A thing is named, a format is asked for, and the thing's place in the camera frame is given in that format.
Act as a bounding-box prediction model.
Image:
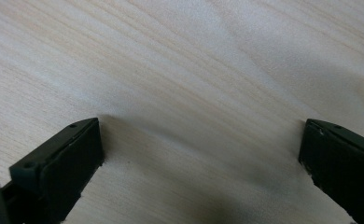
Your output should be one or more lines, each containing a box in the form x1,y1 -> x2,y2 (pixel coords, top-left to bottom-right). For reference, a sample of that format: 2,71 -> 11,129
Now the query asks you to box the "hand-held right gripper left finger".
1,117 -> 105,224

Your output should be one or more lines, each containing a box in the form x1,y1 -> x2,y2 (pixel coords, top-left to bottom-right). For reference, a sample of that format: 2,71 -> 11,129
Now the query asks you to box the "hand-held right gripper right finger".
298,118 -> 364,224

